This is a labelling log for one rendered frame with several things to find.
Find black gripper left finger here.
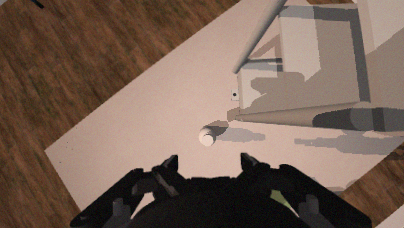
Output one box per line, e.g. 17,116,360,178
70,155,199,228

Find grey open shelving unit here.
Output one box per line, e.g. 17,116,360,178
231,0,404,132

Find beige bottle with grey cap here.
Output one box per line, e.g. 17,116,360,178
198,126,216,146

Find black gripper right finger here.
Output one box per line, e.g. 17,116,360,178
224,152,372,228

